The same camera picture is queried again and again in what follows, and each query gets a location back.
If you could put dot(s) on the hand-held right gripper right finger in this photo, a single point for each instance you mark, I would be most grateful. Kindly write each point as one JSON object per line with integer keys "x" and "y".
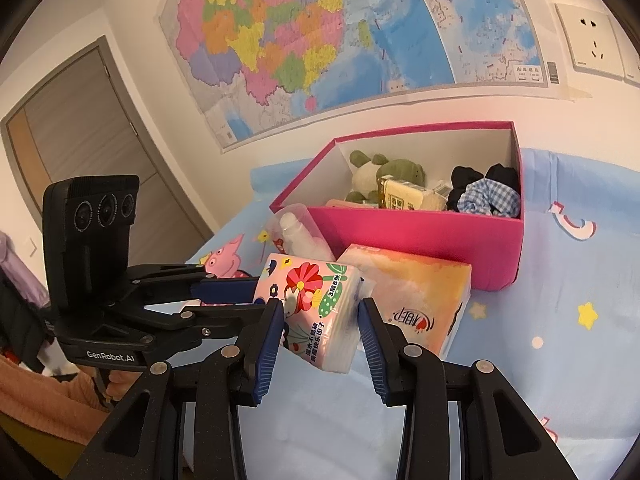
{"x": 374, "y": 345}

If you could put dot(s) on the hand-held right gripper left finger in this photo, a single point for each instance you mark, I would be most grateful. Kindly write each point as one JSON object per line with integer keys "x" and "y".
{"x": 267, "y": 350}

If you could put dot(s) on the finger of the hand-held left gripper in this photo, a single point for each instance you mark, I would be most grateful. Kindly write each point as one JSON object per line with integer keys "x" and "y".
{"x": 220, "y": 322}
{"x": 225, "y": 291}

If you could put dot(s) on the floral pink tissue pack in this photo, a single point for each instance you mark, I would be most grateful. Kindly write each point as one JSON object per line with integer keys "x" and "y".
{"x": 320, "y": 320}

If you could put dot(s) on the pink cardboard box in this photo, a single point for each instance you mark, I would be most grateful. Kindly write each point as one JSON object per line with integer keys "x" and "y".
{"x": 400, "y": 240}

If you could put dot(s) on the yellow tissue pack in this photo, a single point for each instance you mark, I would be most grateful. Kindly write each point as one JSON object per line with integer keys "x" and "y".
{"x": 405, "y": 197}

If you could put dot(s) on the green frog plush toy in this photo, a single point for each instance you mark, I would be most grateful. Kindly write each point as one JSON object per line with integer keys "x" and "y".
{"x": 400, "y": 170}

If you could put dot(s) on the blue checkered scrunchie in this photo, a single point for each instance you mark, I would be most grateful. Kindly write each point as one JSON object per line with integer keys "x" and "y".
{"x": 490, "y": 200}

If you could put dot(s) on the black fabric bundle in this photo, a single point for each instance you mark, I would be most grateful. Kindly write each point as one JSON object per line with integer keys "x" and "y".
{"x": 465, "y": 177}

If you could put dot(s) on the person's left forearm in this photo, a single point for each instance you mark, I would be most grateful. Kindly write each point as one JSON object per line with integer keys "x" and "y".
{"x": 40, "y": 395}

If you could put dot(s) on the purple hanging garment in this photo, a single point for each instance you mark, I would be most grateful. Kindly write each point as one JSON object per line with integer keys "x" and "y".
{"x": 20, "y": 270}

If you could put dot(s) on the pastel orange tissue pack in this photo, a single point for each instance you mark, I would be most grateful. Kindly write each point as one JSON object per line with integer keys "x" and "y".
{"x": 425, "y": 300}

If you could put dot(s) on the black hanging garment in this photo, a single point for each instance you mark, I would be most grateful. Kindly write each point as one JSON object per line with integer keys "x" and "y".
{"x": 22, "y": 330}

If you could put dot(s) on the white lotion bottle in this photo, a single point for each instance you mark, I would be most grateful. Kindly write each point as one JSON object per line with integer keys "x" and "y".
{"x": 300, "y": 235}

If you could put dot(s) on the grey wooden door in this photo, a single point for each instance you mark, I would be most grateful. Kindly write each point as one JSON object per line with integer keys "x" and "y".
{"x": 75, "y": 135}

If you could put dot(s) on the small white wall plate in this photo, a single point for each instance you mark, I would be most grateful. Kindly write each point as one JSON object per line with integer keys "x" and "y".
{"x": 32, "y": 247}

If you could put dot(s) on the colourful wall map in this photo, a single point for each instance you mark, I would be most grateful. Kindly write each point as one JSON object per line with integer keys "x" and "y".
{"x": 350, "y": 35}

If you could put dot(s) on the white wall socket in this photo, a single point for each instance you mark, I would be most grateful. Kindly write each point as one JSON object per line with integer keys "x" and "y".
{"x": 590, "y": 40}

